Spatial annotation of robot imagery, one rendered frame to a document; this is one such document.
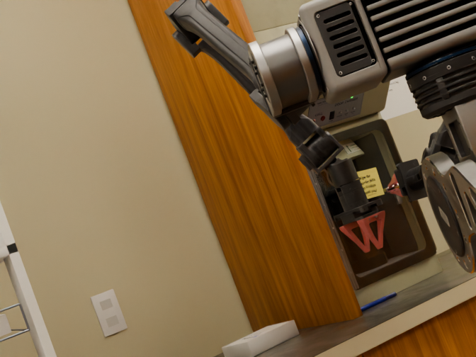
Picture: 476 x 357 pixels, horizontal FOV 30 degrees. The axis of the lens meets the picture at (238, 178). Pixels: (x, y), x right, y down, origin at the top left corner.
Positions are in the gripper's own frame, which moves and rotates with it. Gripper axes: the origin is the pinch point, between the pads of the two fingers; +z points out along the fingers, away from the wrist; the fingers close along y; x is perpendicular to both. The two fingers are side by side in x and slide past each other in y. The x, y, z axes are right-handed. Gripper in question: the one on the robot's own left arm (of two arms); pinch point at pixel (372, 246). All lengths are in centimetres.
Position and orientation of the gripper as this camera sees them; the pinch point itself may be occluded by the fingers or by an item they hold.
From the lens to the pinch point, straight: 195.2
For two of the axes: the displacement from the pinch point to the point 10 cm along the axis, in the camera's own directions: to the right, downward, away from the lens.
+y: -4.8, 2.4, 8.4
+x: -8.0, 2.8, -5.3
